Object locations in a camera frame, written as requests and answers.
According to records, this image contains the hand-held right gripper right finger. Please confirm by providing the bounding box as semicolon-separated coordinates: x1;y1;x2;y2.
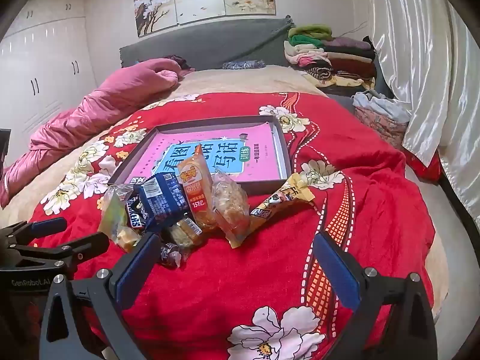
313;232;439;360

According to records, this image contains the brown chocolate bar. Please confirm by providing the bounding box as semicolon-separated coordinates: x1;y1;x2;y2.
125;191;151;232

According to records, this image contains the red floral blanket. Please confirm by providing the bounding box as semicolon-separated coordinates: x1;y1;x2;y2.
28;92;444;360

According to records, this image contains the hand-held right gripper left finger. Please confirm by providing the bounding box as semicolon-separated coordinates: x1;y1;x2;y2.
39;232;162;360

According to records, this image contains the pink floral fabric bag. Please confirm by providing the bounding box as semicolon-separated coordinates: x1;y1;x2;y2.
354;107;410;151

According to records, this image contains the pink book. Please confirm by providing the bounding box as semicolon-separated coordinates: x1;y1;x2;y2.
125;124;282;184

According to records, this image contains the dark small candy packet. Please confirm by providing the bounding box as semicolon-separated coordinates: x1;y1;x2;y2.
159;242;183;269

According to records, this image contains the clear pastry packet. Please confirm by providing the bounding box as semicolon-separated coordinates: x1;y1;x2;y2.
211;170;251;249

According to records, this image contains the stack of folded clothes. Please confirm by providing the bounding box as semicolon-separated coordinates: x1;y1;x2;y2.
283;24;377;91

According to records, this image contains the grey shallow cardboard box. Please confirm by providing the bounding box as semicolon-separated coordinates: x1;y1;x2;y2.
108;115;292;196

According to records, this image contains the green clear candy packet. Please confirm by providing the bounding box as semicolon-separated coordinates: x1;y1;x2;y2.
98;184;142;253

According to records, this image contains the small clear snack packet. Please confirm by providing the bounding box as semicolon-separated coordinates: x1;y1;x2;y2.
165;217;205;250

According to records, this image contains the pink quilt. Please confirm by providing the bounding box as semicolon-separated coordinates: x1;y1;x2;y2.
0;59;181;209

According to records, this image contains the yellow cartoon snack packet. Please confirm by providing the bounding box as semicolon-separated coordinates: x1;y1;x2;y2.
248;172;316;233

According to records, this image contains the grey headboard cover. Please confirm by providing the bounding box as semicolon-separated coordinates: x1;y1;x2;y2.
119;16;297;72

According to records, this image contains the white wardrobe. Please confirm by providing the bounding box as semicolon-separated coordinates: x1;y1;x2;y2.
0;0;98;158

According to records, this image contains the light blue cloth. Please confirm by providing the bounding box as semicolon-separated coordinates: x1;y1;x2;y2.
352;91;412;124

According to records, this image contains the beige bed sheet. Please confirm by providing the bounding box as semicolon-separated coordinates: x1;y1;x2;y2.
0;64;451;323

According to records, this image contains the blue snack packet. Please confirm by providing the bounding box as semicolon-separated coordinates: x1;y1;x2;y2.
138;172;190;233

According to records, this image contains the dark purple garment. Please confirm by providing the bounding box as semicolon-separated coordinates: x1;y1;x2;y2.
163;55;196;79

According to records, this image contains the orange bread snack packet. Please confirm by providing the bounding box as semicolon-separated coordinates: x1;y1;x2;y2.
177;154;216;233

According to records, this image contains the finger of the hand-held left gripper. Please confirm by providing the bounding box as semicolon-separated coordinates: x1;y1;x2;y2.
0;217;69;241
7;232;110;268

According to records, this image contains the white satin curtain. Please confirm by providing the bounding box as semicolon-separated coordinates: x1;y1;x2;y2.
367;0;480;233

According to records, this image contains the blue patterned pillow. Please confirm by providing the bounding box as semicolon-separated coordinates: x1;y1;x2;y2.
222;60;266;70

